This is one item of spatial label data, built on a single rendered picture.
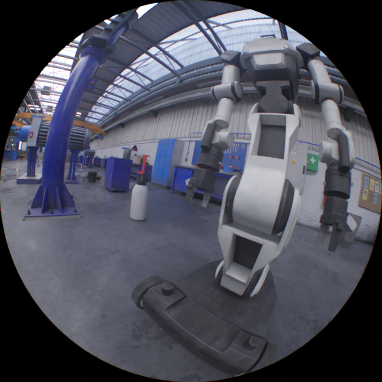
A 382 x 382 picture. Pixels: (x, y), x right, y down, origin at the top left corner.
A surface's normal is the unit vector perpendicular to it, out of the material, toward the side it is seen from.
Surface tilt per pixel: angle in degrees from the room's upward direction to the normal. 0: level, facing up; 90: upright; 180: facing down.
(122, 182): 90
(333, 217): 82
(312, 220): 90
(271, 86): 90
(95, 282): 0
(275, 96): 90
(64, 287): 0
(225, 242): 102
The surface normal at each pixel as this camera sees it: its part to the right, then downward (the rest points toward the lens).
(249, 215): -0.67, 0.33
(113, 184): 0.80, 0.22
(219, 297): 0.18, -0.98
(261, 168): -0.55, -0.36
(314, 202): -0.58, 0.00
